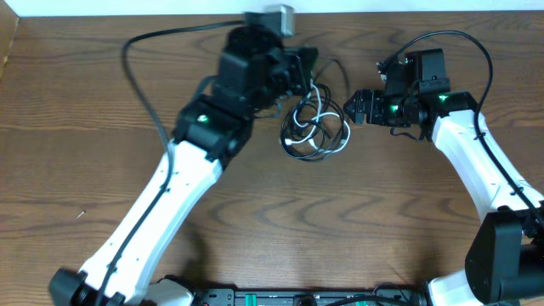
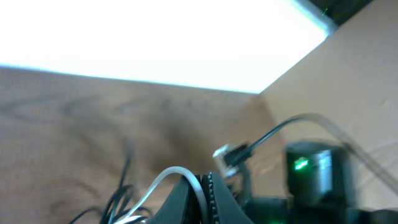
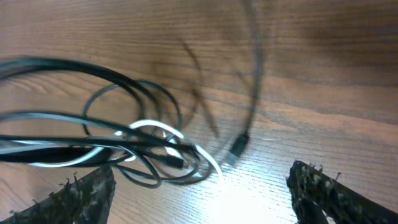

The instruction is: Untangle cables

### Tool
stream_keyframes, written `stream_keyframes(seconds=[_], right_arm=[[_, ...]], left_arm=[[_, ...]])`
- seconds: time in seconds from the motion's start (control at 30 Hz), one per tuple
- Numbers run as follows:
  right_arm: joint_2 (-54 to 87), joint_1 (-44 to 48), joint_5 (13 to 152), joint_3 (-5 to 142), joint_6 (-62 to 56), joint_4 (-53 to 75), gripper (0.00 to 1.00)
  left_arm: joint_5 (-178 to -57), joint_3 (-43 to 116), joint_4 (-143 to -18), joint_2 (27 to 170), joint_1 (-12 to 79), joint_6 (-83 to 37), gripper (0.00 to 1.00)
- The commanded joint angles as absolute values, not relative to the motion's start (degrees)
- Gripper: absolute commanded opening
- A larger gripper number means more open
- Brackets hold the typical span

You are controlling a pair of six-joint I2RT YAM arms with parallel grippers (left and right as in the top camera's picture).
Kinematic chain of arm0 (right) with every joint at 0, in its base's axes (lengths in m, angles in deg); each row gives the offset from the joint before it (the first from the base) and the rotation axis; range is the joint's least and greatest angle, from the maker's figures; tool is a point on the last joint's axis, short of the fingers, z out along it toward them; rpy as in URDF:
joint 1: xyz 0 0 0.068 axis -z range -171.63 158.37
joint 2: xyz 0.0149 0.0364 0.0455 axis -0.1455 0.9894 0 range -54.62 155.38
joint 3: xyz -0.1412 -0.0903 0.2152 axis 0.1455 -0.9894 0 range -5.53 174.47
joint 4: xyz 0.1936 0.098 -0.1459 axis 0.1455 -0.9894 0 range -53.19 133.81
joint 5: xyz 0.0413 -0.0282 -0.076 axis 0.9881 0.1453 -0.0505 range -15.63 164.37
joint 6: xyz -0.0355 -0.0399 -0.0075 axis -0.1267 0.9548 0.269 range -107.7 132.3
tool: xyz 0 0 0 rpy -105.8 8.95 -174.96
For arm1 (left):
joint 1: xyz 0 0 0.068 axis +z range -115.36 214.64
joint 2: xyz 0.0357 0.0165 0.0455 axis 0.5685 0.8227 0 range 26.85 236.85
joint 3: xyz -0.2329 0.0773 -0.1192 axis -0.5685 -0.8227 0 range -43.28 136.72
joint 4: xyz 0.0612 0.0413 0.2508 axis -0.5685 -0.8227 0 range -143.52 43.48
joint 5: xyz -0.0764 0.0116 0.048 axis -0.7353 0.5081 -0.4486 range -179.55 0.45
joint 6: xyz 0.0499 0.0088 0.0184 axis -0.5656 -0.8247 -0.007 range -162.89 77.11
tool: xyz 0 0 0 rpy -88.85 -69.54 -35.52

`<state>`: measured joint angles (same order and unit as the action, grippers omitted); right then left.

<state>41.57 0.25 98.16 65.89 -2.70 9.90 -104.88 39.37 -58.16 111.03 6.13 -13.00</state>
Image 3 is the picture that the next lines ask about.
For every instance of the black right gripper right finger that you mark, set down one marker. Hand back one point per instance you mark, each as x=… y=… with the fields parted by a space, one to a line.
x=316 y=196

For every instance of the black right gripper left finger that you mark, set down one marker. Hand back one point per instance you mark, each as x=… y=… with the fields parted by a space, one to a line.
x=85 y=201

